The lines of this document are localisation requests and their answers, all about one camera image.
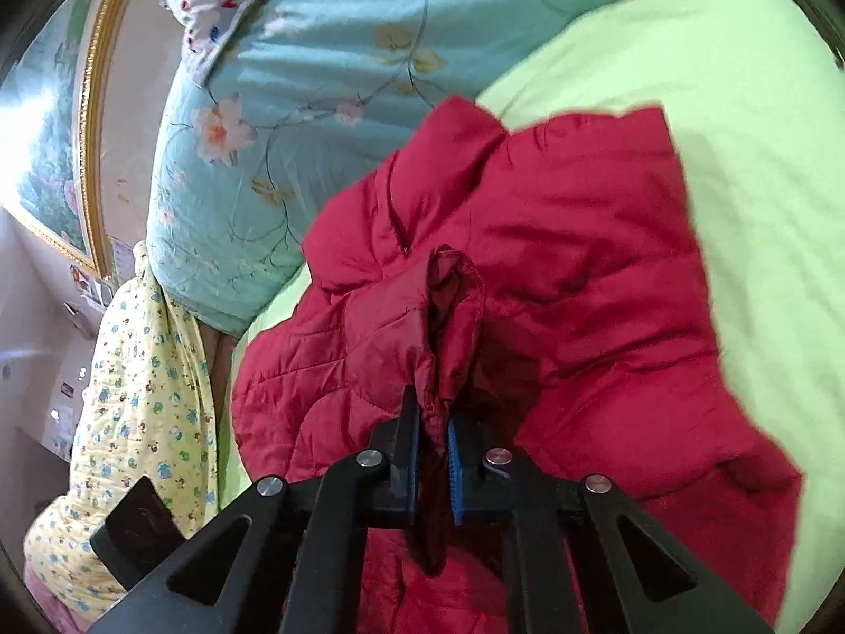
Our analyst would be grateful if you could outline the yellow printed quilt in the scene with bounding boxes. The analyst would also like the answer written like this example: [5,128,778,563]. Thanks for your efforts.
[23,241,222,634]

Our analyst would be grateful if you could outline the white floral pillow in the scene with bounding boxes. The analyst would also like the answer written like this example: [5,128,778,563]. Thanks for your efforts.
[162,0,311,87]

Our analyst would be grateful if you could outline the red quilt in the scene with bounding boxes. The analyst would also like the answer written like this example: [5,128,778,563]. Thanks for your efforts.
[231,96,803,634]

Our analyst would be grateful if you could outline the green bed sheet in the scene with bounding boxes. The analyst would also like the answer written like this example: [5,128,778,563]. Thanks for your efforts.
[218,0,845,634]

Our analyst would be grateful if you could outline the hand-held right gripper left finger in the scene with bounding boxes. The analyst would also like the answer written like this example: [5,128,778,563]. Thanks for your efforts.
[86,384,424,634]

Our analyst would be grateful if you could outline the gold framed painting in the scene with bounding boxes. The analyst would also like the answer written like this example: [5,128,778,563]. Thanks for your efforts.
[0,0,156,278]

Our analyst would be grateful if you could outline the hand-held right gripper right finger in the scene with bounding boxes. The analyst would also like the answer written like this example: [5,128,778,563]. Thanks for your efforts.
[445,419,776,634]

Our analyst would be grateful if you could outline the wall stickers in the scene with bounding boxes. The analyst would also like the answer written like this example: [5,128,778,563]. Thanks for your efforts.
[62,234,136,331]

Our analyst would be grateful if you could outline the turquoise floral pillow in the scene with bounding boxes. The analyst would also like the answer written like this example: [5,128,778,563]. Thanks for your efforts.
[145,0,760,338]

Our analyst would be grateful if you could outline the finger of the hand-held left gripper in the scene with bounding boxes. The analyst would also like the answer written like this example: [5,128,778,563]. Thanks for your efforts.
[89,474,187,592]

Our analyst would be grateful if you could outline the pink mattress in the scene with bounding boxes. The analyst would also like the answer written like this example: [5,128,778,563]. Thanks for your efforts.
[201,327,239,397]

